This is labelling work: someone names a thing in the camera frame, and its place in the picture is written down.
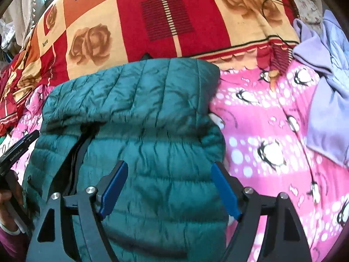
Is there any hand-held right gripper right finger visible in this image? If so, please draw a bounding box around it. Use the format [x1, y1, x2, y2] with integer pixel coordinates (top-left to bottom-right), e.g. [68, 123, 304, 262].
[210, 162, 313, 262]

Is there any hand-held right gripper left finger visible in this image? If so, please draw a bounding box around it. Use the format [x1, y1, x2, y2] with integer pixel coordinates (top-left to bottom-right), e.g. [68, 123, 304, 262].
[26, 160, 129, 262]

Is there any green puffer jacket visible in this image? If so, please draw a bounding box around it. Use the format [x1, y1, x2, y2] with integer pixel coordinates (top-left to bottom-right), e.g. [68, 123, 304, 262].
[21, 52, 231, 262]

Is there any person's left hand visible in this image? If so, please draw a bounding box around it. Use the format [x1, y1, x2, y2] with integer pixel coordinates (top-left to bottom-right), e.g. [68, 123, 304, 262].
[0, 171, 26, 234]

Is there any pink penguin print blanket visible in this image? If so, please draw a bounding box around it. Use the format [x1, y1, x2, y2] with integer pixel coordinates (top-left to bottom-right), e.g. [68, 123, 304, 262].
[11, 60, 349, 262]

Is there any white bangle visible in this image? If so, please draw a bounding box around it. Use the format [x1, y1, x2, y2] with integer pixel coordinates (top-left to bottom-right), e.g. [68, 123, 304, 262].
[0, 222, 22, 236]

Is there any lavender garment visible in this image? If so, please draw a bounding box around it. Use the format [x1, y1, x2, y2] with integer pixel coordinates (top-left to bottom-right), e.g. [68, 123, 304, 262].
[292, 9, 349, 167]

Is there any white lace curtain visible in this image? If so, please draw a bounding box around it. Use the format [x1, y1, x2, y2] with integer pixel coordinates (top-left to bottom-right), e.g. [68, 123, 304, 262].
[0, 0, 44, 50]

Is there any red orange rose print blanket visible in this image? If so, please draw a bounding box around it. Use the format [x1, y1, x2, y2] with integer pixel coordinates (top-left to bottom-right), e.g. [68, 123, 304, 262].
[0, 0, 300, 133]

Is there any floral print cloth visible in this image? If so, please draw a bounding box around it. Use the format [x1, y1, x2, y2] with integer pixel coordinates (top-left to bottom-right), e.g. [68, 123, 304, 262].
[289, 0, 325, 26]

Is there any thin black cable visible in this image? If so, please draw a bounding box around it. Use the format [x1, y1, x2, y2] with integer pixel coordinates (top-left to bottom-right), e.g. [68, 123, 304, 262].
[260, 0, 300, 47]

